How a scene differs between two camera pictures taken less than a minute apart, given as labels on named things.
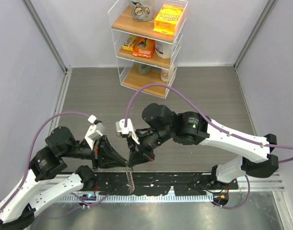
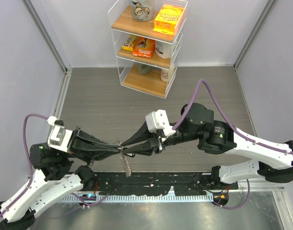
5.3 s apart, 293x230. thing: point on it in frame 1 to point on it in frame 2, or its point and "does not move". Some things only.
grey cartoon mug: [142, 10] does not move
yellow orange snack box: [168, 18] does not move
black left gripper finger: [109, 157] to [82, 136]
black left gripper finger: [106, 160] to [92, 153]
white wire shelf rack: [148, 36] does not move
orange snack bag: [143, 47] does not move
